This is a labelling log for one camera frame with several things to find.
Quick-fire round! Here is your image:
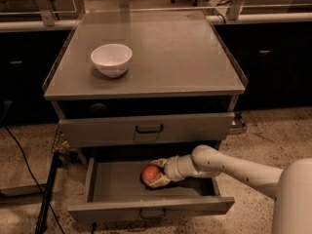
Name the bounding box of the dark lab counter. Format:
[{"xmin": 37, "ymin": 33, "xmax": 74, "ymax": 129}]
[{"xmin": 0, "ymin": 12, "xmax": 312, "ymax": 127}]

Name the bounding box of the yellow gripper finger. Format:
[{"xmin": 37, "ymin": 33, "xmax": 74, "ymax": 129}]
[
  {"xmin": 151, "ymin": 158, "xmax": 168, "ymax": 169},
  {"xmin": 144, "ymin": 173, "xmax": 171, "ymax": 188}
]

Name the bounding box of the grey open middle drawer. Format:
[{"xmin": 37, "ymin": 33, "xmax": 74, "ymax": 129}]
[{"xmin": 68, "ymin": 149, "xmax": 234, "ymax": 222}]

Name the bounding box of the red apple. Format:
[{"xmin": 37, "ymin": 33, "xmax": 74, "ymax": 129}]
[{"xmin": 141, "ymin": 165, "xmax": 160, "ymax": 184}]

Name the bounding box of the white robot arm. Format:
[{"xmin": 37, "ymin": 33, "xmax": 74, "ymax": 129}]
[{"xmin": 140, "ymin": 145, "xmax": 312, "ymax": 234}]

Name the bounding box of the white ceramic bowl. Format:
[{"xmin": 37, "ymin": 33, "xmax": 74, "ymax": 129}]
[{"xmin": 91, "ymin": 44, "xmax": 133, "ymax": 78}]

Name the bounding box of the black floor cable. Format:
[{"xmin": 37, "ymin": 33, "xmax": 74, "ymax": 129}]
[{"xmin": 0, "ymin": 122, "xmax": 67, "ymax": 234}]

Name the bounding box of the grey drawer cabinet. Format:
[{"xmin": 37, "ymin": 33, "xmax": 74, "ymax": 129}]
[{"xmin": 45, "ymin": 10, "xmax": 246, "ymax": 161}]

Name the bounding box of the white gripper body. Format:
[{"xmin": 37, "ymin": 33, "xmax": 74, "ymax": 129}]
[{"xmin": 164, "ymin": 156, "xmax": 184, "ymax": 182}]

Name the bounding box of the grey upper drawer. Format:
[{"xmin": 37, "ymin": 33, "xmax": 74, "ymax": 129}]
[{"xmin": 59, "ymin": 112, "xmax": 235, "ymax": 147}]

